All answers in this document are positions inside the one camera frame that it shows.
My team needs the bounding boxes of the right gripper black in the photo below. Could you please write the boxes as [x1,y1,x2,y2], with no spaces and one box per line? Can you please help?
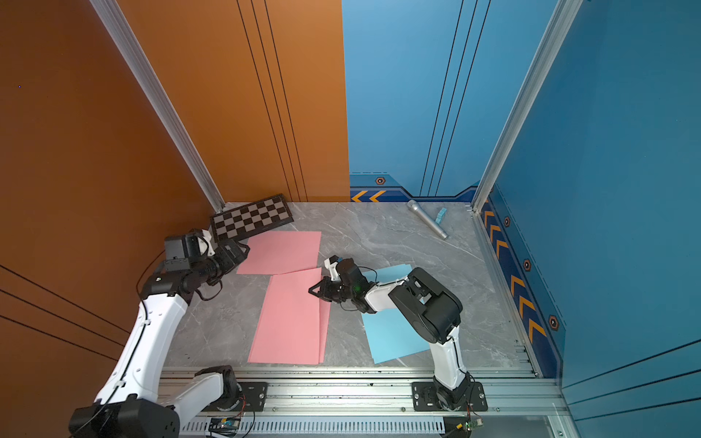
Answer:
[307,276,357,303]

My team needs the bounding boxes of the pink paper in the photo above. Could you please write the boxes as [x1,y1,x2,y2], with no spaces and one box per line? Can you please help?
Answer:
[237,231,321,275]
[319,300,330,364]

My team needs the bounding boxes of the pink paper small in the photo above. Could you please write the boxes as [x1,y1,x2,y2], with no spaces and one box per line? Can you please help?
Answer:
[248,268,321,365]

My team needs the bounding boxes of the light blue paper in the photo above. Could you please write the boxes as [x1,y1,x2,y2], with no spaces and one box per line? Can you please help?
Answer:
[360,264,434,366]

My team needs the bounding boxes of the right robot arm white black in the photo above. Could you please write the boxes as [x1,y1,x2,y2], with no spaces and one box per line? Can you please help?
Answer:
[309,255,474,411]

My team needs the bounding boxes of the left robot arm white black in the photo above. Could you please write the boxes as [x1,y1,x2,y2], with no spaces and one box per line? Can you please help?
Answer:
[69,230,250,437]

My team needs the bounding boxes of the black white checkerboard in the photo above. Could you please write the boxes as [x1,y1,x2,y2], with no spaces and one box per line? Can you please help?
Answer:
[210,193,294,242]

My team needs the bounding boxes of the silver microphone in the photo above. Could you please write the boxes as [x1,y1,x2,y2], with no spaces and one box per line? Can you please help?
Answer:
[406,200,448,240]

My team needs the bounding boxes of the small teal block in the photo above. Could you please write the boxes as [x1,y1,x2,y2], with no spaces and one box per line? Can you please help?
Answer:
[436,207,447,224]

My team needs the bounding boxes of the left green circuit board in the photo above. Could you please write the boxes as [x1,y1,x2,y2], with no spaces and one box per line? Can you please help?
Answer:
[207,417,242,437]

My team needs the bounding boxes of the green circuit board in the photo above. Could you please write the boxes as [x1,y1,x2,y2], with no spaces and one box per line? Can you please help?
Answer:
[441,417,484,438]
[207,417,242,437]

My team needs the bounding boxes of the right green circuit board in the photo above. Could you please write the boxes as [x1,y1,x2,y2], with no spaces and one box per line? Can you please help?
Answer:
[441,417,484,438]

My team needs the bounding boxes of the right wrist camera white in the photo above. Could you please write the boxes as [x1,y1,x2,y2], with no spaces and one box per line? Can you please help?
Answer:
[324,255,340,282]

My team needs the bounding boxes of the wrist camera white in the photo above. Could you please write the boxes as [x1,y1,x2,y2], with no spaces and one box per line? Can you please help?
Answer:
[324,255,340,282]
[196,229,215,257]

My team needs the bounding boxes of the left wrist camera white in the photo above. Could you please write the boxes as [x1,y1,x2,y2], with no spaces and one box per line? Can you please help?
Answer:
[196,229,215,257]

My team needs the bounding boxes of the aluminium rail frame front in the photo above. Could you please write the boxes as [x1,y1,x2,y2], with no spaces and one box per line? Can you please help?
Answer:
[180,366,579,437]

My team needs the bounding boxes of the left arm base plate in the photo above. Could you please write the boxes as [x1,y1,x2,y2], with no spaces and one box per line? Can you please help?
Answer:
[215,381,268,412]

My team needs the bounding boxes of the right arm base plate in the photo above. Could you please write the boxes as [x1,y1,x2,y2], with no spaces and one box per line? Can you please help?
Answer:
[411,380,489,412]

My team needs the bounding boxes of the left aluminium corner post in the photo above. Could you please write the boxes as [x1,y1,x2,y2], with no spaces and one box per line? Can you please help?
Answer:
[91,0,226,212]

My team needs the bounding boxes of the aluminium corner post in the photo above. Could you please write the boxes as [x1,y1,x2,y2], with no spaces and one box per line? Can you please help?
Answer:
[91,0,226,212]
[471,0,582,214]

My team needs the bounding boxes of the right aluminium corner post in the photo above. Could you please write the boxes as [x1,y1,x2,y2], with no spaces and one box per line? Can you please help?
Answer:
[471,0,582,214]

